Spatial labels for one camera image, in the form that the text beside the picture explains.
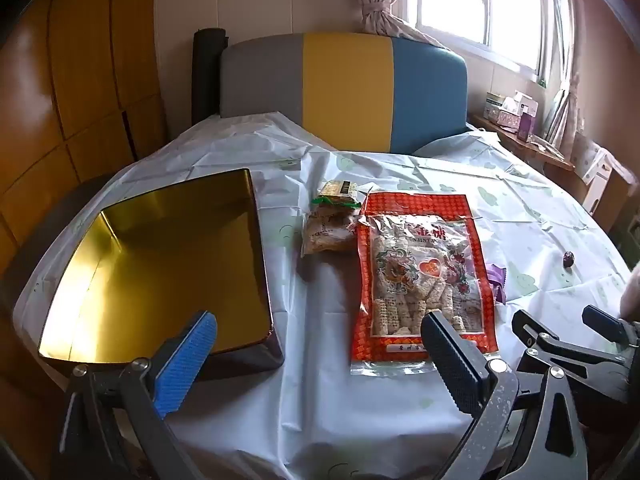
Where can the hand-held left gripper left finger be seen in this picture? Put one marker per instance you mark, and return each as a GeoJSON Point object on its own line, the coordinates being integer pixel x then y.
{"type": "Point", "coordinates": [185, 365]}

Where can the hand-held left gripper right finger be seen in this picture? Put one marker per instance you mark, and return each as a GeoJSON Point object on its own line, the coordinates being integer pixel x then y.
{"type": "Point", "coordinates": [455, 365]}

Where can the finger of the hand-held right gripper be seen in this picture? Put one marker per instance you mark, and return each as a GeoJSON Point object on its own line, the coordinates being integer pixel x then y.
{"type": "Point", "coordinates": [530, 327]}
{"type": "Point", "coordinates": [605, 322]}

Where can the purple snack packet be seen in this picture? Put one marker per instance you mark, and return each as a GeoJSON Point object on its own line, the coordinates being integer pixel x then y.
{"type": "Point", "coordinates": [496, 285]}

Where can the large red snack bag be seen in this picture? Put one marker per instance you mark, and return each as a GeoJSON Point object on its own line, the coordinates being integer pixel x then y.
{"type": "Point", "coordinates": [425, 270]}

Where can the gold tin box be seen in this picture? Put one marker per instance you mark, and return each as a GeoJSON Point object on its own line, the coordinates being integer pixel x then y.
{"type": "Point", "coordinates": [150, 260]}

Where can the clear rice cake packet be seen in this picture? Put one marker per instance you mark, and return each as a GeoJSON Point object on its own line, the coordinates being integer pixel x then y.
{"type": "Point", "coordinates": [325, 235]}

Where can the green-edged cracker packet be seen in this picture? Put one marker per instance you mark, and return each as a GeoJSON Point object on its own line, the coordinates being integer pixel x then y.
{"type": "Point", "coordinates": [340, 190]}

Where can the small red date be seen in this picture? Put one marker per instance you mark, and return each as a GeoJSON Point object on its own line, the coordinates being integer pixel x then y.
{"type": "Point", "coordinates": [568, 258]}

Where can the white carton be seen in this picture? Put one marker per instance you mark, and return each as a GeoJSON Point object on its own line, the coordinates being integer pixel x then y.
{"type": "Point", "coordinates": [592, 170]}

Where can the dark grey chair seat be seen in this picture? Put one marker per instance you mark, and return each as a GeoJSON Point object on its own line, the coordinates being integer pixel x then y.
{"type": "Point", "coordinates": [55, 220]}

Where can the purple box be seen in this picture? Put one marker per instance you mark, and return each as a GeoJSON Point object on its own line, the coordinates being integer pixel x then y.
{"type": "Point", "coordinates": [527, 127]}

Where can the floral tissue box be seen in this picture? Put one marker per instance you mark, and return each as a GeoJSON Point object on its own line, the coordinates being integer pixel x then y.
{"type": "Point", "coordinates": [507, 119]}

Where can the pale side curtain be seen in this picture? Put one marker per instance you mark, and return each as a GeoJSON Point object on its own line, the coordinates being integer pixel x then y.
{"type": "Point", "coordinates": [567, 115]}

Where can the small white box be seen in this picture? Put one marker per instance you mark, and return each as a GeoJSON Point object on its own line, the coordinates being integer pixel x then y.
{"type": "Point", "coordinates": [524, 102]}

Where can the black rolled mat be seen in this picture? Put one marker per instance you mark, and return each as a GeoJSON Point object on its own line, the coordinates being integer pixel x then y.
{"type": "Point", "coordinates": [207, 75]}

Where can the wooden wardrobe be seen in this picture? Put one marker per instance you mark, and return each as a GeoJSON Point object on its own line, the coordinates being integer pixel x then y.
{"type": "Point", "coordinates": [75, 85]}

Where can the window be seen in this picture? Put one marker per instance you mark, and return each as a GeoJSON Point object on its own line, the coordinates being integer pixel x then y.
{"type": "Point", "coordinates": [475, 5]}

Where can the pale tied curtain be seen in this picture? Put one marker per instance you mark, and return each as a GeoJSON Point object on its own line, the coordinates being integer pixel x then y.
{"type": "Point", "coordinates": [380, 5]}

